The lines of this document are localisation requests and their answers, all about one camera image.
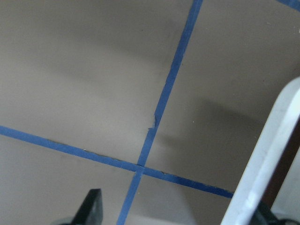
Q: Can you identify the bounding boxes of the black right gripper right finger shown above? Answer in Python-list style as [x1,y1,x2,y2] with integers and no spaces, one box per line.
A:
[250,202,281,225]

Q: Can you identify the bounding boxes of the white drawer handle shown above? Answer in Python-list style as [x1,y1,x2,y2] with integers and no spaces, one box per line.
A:
[221,78,300,225]

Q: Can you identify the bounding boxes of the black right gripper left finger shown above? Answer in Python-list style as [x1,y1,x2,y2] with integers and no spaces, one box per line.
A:
[71,189,103,225]

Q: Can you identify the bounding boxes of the dark wooden drawer cabinet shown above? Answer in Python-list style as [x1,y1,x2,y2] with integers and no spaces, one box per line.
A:
[267,138,300,207]

